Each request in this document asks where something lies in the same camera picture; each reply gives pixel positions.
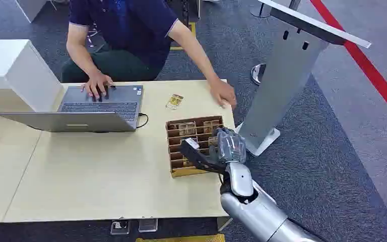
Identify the grey kiosk stand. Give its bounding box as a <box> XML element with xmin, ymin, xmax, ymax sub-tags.
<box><xmin>235</xmin><ymin>0</ymin><xmax>372</xmax><ymax>157</ymax></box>

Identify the clear floor socket cover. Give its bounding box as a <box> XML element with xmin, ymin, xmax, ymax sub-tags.
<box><xmin>109</xmin><ymin>219</ymin><xmax>131</xmax><ymax>236</ymax></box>
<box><xmin>138</xmin><ymin>217</ymin><xmax>159</xmax><ymax>233</ymax></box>

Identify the yellow board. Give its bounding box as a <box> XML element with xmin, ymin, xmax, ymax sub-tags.
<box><xmin>135</xmin><ymin>233</ymin><xmax>226</xmax><ymax>242</ymax></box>

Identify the person's hand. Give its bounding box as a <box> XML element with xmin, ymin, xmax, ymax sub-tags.
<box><xmin>209</xmin><ymin>79</ymin><xmax>238</xmax><ymax>110</ymax></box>
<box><xmin>81</xmin><ymin>72</ymin><xmax>114</xmax><ymax>100</ymax></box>

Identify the person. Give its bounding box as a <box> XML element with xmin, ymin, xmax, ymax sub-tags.
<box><xmin>60</xmin><ymin>0</ymin><xmax>238</xmax><ymax>110</ymax></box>

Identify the thin black cable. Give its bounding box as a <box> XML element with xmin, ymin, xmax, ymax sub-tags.
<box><xmin>0</xmin><ymin>104</ymin><xmax>44</xmax><ymax>132</ymax></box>

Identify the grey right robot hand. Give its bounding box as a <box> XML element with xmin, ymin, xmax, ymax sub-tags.
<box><xmin>209</xmin><ymin>127</ymin><xmax>247</xmax><ymax>165</ymax></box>

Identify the black laptop cable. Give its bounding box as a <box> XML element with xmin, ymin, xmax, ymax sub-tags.
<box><xmin>136</xmin><ymin>112</ymin><xmax>150</xmax><ymax>130</ymax></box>

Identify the wooden card box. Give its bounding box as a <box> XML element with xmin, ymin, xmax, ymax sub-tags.
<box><xmin>165</xmin><ymin>115</ymin><xmax>226</xmax><ymax>178</ymax></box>

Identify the gold card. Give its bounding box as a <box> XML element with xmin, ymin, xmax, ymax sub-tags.
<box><xmin>165</xmin><ymin>94</ymin><xmax>184</xmax><ymax>110</ymax></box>

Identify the person's right hand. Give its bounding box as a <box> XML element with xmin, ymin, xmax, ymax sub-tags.
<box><xmin>81</xmin><ymin>72</ymin><xmax>114</xmax><ymax>100</ymax></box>

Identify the person's left hand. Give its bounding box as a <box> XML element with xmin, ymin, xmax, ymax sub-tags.
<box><xmin>209</xmin><ymin>79</ymin><xmax>238</xmax><ymax>110</ymax></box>

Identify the silver laptop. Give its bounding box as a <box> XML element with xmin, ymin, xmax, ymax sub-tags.
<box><xmin>0</xmin><ymin>84</ymin><xmax>145</xmax><ymax>133</ymax></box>

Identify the round chrome stanchion base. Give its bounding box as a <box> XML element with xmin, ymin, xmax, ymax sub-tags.
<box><xmin>250</xmin><ymin>63</ymin><xmax>267</xmax><ymax>86</ymax></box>

